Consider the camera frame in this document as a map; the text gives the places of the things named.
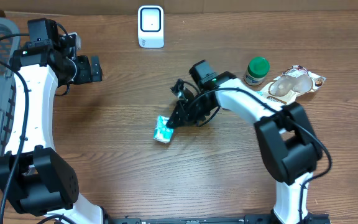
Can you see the brown cardboard backdrop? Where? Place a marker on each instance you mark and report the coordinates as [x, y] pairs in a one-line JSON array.
[[110, 7]]

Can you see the white barcode scanner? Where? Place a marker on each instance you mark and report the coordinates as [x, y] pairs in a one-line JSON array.
[[150, 27]]

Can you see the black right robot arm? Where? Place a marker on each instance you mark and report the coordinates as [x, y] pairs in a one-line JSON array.
[[288, 145]]

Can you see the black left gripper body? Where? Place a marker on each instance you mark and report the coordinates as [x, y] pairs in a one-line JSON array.
[[89, 70]]

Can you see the clear bagged bread pack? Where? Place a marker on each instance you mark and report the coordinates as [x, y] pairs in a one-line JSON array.
[[293, 82]]

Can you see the green Kleenex tissue pack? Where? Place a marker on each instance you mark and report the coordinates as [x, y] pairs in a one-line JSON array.
[[161, 132]]

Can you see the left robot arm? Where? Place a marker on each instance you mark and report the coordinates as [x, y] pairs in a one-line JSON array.
[[34, 179]]

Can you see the green lidded jar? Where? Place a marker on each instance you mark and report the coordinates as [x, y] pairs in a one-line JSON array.
[[257, 70]]

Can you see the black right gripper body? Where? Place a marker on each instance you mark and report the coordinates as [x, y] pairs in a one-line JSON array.
[[197, 107]]

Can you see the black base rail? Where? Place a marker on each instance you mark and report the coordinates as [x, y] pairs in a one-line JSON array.
[[247, 219]]

